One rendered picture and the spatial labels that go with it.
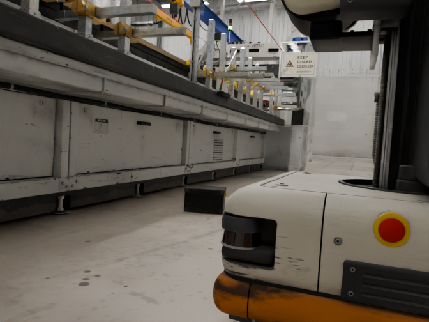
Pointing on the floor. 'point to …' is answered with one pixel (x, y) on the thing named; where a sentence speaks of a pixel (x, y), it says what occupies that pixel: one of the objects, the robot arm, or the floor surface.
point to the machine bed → (106, 143)
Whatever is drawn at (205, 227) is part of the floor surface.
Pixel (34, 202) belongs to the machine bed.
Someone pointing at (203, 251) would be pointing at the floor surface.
